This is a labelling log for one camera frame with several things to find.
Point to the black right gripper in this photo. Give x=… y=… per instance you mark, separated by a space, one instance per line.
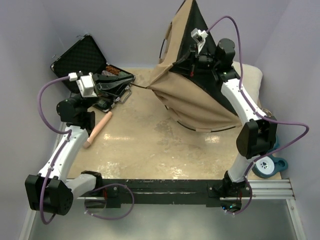
x=187 y=64

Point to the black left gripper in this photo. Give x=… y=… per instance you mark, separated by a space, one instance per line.
x=107 y=85

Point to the beige fabric pet tent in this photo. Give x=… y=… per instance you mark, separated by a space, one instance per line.
x=187 y=18

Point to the black tent pole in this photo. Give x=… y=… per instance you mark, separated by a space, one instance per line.
x=194 y=103

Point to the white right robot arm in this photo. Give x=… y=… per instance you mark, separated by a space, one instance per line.
x=258 y=133

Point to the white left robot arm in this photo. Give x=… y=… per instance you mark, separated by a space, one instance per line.
x=49 y=191

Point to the brown chip stack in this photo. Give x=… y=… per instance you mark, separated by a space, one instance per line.
x=112 y=69

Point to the green chip stack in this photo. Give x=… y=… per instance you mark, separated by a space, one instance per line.
x=122 y=74

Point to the black poker chip case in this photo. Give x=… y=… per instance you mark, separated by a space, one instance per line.
x=85 y=56

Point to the white fluffy pillow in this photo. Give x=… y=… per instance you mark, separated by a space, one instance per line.
x=252 y=78

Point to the clear glass bowl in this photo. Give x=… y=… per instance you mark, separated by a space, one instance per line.
x=267 y=112

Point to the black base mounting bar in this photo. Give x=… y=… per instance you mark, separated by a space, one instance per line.
x=168 y=192

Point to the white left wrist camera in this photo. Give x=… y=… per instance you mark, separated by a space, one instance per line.
x=85 y=84

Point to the beige wooden handle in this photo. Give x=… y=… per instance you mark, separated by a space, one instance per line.
x=97 y=129

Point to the aluminium frame rail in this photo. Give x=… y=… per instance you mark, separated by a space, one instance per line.
x=269 y=213

